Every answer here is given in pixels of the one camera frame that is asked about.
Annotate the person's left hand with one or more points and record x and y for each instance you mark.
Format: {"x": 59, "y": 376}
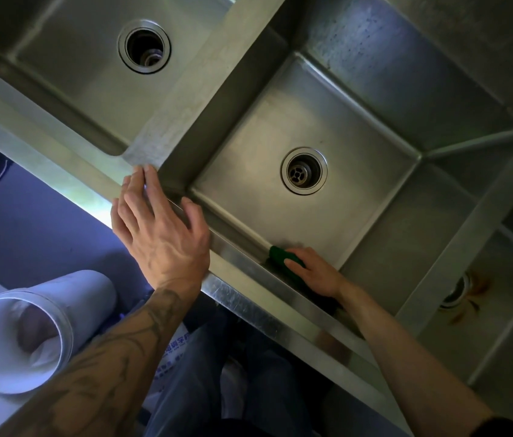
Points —
{"x": 170, "y": 250}

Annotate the person's right hand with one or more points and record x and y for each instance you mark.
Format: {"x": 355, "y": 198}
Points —
{"x": 320, "y": 277}

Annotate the green scouring cloth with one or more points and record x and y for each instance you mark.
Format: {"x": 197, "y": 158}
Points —
{"x": 279, "y": 255}

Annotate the person's left forearm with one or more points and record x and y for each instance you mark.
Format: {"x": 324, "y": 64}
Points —
{"x": 101, "y": 377}

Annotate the person's right forearm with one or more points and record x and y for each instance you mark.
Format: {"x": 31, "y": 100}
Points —
{"x": 420, "y": 382}

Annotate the white plastic bucket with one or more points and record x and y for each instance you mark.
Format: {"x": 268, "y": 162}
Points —
{"x": 83, "y": 295}

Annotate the white blue-printed bag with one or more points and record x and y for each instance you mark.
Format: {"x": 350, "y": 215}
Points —
{"x": 172, "y": 355}

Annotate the black shirt sleeve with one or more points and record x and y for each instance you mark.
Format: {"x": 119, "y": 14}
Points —
{"x": 502, "y": 430}

